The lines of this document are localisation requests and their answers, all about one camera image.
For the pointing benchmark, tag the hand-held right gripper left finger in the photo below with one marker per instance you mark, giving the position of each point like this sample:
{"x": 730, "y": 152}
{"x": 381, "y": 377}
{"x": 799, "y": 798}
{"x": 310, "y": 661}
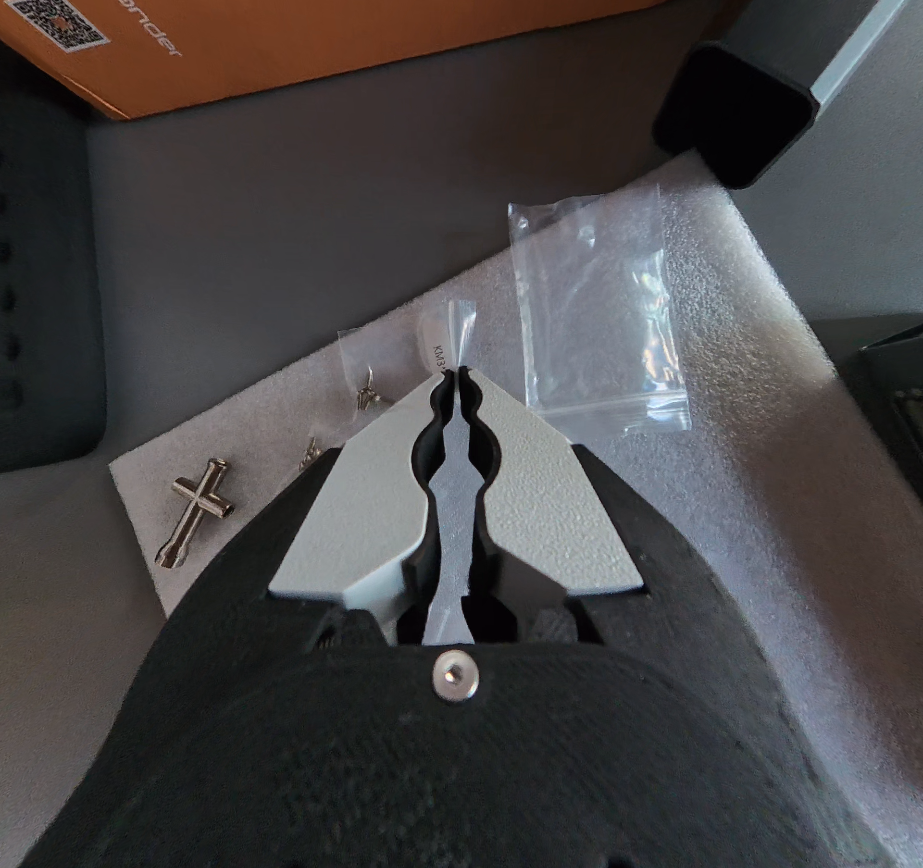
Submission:
{"x": 353, "y": 522}

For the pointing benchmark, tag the grey desk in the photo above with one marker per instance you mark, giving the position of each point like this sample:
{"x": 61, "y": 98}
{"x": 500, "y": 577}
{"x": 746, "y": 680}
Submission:
{"x": 288, "y": 197}

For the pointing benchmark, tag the large clear zip bag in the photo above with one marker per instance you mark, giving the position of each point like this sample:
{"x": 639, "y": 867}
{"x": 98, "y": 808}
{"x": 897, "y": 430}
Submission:
{"x": 598, "y": 306}

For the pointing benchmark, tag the metal cross wrench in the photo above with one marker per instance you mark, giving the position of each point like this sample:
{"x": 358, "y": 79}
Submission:
{"x": 195, "y": 507}

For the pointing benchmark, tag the orange cardboard kit box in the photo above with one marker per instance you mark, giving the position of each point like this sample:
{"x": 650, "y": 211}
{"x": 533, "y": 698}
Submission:
{"x": 288, "y": 17}

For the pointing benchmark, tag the white foam sheet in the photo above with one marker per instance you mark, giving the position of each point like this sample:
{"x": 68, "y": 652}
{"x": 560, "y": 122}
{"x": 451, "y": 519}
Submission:
{"x": 721, "y": 522}

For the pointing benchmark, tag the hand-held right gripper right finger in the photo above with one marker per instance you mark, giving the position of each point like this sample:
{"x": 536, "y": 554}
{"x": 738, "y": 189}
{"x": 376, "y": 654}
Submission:
{"x": 555, "y": 522}

